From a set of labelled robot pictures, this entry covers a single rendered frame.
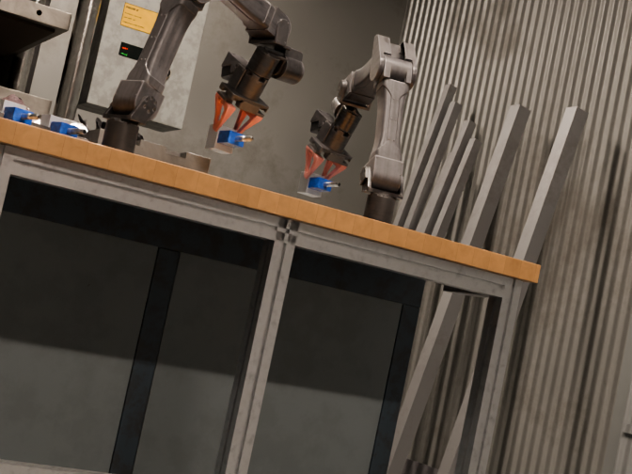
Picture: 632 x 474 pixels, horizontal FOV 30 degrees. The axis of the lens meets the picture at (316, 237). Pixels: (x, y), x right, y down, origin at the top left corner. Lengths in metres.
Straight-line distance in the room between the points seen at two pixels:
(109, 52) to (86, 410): 1.29
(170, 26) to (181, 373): 0.77
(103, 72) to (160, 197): 1.39
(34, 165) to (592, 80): 3.08
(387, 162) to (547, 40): 2.58
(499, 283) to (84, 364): 0.89
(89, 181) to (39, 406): 0.62
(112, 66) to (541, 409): 2.11
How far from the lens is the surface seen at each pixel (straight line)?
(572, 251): 4.59
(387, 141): 2.57
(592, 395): 4.38
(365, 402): 2.83
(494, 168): 4.68
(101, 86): 3.47
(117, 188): 2.09
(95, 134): 2.57
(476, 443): 2.52
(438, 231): 4.84
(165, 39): 2.32
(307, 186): 2.95
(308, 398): 2.75
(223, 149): 2.58
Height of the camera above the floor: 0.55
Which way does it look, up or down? 5 degrees up
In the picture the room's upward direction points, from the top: 12 degrees clockwise
